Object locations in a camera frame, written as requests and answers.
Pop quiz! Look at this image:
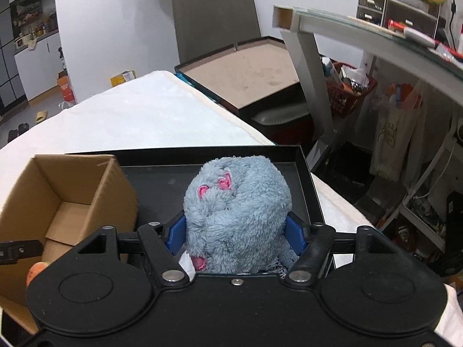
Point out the white fluffy blanket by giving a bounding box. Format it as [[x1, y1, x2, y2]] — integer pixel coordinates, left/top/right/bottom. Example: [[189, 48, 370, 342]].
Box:
[[0, 70, 463, 347]]

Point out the red plastic basket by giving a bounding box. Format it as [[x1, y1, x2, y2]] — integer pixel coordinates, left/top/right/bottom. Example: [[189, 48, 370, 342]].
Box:
[[325, 61, 379, 118]]

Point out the orange plush toy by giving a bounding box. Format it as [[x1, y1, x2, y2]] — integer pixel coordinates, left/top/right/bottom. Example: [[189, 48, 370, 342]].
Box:
[[26, 262, 49, 286]]

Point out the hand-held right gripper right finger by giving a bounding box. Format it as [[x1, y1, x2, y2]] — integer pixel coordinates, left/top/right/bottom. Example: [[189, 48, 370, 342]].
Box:
[[284, 214, 393, 283]]

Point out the brown cardboard box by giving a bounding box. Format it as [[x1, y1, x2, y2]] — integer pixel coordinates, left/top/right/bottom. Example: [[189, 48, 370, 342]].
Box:
[[0, 154, 140, 333]]

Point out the cream tote bag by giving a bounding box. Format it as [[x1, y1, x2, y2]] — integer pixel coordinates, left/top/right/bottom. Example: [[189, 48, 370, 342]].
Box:
[[369, 103, 428, 182]]

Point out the yellow carton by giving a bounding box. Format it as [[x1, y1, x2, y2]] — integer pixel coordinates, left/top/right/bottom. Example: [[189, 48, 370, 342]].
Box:
[[109, 70, 137, 87]]

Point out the orange carton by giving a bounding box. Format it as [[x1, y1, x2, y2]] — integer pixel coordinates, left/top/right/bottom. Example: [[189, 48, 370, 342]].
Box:
[[57, 70, 78, 104]]

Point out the white kitchen cabinet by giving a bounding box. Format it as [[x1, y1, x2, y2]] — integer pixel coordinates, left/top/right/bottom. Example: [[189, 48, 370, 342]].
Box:
[[14, 31, 66, 102]]

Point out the black cable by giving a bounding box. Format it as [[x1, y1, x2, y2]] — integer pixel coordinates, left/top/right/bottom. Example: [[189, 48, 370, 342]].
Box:
[[448, 0, 459, 46]]

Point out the kitchen shelf with bottles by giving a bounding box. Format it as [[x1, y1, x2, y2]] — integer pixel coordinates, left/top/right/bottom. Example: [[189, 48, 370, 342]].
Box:
[[10, 0, 59, 48]]

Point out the black box with brown lining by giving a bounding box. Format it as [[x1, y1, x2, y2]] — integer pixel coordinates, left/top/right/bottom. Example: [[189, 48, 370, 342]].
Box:
[[174, 36, 304, 119]]

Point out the grey-blue fluffy plush toy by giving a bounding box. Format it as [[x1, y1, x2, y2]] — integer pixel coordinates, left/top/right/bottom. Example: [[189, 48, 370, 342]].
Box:
[[180, 156, 300, 279]]

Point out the black shallow tray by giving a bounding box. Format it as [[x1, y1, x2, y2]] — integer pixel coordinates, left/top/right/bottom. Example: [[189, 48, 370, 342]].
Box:
[[65, 145, 326, 275]]

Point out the grey drawer organizer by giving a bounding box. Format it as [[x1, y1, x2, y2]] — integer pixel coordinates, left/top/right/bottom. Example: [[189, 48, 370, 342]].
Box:
[[356, 0, 448, 30]]

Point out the glass desk with white frame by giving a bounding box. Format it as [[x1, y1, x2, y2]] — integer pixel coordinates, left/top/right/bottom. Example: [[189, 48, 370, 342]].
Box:
[[272, 5, 463, 174]]

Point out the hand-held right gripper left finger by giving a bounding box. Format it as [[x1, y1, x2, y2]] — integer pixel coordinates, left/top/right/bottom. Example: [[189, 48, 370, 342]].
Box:
[[77, 214, 196, 283]]

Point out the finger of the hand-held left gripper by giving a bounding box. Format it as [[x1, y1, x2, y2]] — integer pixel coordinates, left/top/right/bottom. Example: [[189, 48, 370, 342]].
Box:
[[0, 240, 43, 265]]

